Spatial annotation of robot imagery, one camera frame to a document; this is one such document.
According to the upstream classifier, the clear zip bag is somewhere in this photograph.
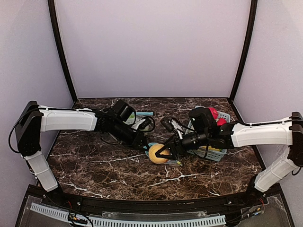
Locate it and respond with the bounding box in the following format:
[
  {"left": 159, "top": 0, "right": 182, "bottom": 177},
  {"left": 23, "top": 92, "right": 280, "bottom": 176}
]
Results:
[
  {"left": 143, "top": 142, "right": 183, "bottom": 166},
  {"left": 125, "top": 112, "right": 155, "bottom": 133}
]

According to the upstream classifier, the orange fruit toy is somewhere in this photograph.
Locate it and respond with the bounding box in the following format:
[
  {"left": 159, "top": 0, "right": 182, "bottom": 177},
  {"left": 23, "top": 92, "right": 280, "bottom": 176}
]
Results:
[{"left": 148, "top": 143, "right": 171, "bottom": 164}]

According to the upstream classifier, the red round fruit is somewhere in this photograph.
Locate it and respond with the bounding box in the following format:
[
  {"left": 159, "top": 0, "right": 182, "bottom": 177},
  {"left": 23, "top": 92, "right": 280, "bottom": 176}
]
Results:
[{"left": 216, "top": 118, "right": 227, "bottom": 126}]

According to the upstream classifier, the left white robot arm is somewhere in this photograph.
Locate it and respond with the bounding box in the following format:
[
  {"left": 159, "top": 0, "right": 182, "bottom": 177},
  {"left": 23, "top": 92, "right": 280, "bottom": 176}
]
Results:
[{"left": 8, "top": 100, "right": 154, "bottom": 192}]

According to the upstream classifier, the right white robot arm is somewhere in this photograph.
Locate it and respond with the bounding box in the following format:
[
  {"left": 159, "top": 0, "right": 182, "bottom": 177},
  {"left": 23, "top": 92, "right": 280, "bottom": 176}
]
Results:
[{"left": 155, "top": 107, "right": 303, "bottom": 192}]

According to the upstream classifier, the yellow lemon toy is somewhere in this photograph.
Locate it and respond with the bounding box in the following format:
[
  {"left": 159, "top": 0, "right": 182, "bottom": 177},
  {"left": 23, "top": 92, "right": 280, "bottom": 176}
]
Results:
[{"left": 200, "top": 146, "right": 222, "bottom": 152}]

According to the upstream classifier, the light blue plastic basket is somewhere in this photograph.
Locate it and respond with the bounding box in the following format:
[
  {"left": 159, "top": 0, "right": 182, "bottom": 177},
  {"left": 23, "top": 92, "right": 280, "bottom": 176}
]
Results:
[{"left": 187, "top": 111, "right": 231, "bottom": 162}]

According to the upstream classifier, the pink red apple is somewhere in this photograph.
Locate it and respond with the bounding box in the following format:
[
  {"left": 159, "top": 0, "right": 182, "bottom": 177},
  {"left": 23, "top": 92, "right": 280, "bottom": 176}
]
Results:
[{"left": 208, "top": 107, "right": 218, "bottom": 120}]

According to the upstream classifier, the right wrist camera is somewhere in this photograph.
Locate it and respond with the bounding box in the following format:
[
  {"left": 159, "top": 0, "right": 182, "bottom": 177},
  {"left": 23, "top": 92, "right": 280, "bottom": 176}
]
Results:
[{"left": 160, "top": 117, "right": 185, "bottom": 139}]

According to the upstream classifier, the white slotted cable duct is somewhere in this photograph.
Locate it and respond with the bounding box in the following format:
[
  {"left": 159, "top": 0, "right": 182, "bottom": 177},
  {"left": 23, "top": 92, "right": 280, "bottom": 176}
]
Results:
[{"left": 30, "top": 203, "right": 226, "bottom": 227}]

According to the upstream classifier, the left black frame post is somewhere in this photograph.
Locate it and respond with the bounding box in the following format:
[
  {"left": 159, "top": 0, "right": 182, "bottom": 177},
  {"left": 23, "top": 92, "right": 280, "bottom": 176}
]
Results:
[{"left": 47, "top": 0, "right": 78, "bottom": 103}]

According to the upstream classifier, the black frame post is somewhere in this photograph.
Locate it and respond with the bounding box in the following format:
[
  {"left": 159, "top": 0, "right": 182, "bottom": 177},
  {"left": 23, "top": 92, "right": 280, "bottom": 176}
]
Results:
[
  {"left": 47, "top": 0, "right": 78, "bottom": 103},
  {"left": 229, "top": 0, "right": 258, "bottom": 103}
]

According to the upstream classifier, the right black frame post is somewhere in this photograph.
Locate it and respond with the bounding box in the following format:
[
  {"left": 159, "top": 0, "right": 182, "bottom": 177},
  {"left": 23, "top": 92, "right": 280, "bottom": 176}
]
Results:
[{"left": 229, "top": 0, "right": 258, "bottom": 103}]

